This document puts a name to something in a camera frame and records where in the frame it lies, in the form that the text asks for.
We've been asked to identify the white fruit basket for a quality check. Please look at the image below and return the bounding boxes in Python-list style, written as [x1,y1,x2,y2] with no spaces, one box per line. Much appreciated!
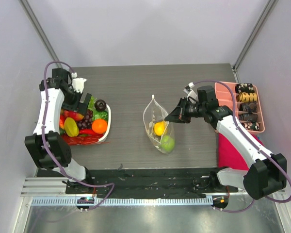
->
[59,100,112,146]

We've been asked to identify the purple grape bunch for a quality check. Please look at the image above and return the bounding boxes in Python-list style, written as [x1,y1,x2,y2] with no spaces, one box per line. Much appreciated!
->
[77,109,93,130]

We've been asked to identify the red chili peppers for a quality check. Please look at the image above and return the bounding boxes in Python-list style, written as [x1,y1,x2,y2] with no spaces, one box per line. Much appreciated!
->
[60,129,106,146]

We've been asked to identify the green apple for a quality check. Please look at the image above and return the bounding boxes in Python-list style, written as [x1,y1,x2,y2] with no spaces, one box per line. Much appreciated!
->
[161,135,175,152]

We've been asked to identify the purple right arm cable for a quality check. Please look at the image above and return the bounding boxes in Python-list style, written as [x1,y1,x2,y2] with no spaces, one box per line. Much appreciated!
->
[193,80,291,214]

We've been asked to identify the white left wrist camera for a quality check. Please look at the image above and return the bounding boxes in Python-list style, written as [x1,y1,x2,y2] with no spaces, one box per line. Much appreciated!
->
[72,78,87,94]

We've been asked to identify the brown dark rolled sock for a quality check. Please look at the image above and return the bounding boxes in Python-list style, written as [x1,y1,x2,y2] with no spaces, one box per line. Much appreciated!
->
[239,101,258,113]

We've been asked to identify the red yellow apple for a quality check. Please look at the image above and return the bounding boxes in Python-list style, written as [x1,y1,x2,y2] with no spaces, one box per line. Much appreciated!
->
[63,110,84,122]

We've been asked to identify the floral dark rolled sock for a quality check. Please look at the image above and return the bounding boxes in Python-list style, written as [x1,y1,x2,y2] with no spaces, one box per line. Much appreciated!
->
[241,122,260,132]

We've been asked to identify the dark grey rolled sock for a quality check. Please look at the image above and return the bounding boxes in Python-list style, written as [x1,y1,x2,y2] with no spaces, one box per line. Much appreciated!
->
[238,113,258,122]

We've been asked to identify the magenta red cloth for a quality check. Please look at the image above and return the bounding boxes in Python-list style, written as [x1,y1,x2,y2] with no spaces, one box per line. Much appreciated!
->
[217,133,264,172]

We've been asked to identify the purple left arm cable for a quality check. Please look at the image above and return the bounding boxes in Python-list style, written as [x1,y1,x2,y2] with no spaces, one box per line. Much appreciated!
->
[43,61,115,212]

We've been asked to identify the orange fruit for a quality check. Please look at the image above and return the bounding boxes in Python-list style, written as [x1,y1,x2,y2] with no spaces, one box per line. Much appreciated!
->
[92,119,108,134]

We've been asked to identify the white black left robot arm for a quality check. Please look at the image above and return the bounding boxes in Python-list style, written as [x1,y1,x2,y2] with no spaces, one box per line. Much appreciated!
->
[24,68,94,194]

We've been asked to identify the yellow lemon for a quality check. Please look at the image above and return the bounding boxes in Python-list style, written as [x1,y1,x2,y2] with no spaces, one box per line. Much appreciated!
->
[154,121,166,136]

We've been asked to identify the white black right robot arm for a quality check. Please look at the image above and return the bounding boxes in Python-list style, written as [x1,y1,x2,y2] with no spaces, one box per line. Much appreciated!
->
[165,85,287,200]

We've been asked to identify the clear dotted zip bag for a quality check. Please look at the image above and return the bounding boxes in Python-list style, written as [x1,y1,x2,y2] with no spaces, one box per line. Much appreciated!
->
[143,94,176,154]

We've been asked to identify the pink compartment organizer tray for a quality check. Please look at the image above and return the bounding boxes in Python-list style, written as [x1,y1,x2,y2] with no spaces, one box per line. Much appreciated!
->
[214,82,265,135]

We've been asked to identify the white slotted cable duct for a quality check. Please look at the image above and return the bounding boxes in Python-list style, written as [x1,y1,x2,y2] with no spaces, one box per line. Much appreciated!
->
[31,196,213,207]

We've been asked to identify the yellow star fruit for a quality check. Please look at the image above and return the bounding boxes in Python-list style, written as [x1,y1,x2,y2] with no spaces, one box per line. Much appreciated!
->
[64,117,79,137]

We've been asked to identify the black white rolled sock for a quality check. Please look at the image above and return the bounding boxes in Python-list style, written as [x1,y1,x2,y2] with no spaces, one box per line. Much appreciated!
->
[235,83,255,94]

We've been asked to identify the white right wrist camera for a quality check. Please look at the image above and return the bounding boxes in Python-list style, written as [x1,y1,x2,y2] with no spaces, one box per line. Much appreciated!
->
[183,82,197,99]

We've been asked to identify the yellow black rolled sock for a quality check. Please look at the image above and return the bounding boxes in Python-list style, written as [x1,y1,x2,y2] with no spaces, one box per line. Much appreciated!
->
[236,93,258,103]

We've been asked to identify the green lettuce leaf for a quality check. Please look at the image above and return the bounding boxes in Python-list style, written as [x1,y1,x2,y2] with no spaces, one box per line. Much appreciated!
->
[88,96,109,121]

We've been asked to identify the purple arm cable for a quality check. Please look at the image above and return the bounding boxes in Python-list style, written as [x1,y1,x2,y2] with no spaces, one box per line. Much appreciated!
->
[193,80,291,214]
[43,61,115,212]

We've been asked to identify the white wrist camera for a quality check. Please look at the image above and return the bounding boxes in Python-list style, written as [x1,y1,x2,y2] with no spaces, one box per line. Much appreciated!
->
[183,82,197,99]
[72,78,87,94]

